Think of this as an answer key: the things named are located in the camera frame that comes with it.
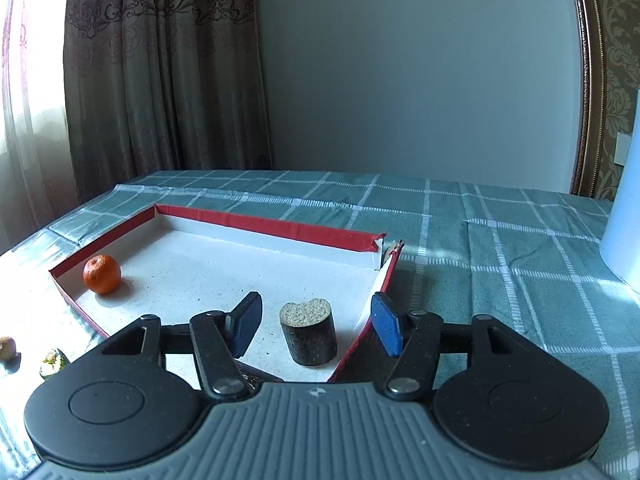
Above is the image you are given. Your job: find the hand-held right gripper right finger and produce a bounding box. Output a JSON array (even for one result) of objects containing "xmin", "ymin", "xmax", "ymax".
[{"xmin": 371, "ymin": 291, "xmax": 543, "ymax": 403}]

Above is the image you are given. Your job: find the white wall switch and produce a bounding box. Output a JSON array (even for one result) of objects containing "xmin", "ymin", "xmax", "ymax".
[{"xmin": 615, "ymin": 131, "xmax": 633, "ymax": 166}]

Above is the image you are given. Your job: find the orange mandarin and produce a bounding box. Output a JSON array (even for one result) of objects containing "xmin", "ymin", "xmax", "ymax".
[{"xmin": 83, "ymin": 255, "xmax": 122, "ymax": 295}]

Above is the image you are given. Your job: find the brown patterned curtain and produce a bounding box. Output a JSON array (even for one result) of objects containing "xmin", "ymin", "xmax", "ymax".
[{"xmin": 62, "ymin": 0, "xmax": 273, "ymax": 206}]

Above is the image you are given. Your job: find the white kettle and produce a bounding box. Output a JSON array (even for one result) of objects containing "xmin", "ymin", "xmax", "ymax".
[{"xmin": 598, "ymin": 110, "xmax": 640, "ymax": 306}]

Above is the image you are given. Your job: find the sheer white curtain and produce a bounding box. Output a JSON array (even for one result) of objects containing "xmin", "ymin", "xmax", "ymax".
[{"xmin": 0, "ymin": 0, "xmax": 76, "ymax": 256}]

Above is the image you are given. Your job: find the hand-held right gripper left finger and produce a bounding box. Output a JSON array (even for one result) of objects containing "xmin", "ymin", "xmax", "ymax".
[{"xmin": 102, "ymin": 291, "xmax": 286, "ymax": 402}]

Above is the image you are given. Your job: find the red cardboard box tray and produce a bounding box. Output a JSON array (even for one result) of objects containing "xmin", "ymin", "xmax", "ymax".
[{"xmin": 48, "ymin": 203, "xmax": 405, "ymax": 383}]

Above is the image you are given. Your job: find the wooden wall frame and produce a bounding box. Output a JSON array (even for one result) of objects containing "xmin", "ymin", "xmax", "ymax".
[{"xmin": 567, "ymin": 0, "xmax": 608, "ymax": 198}]

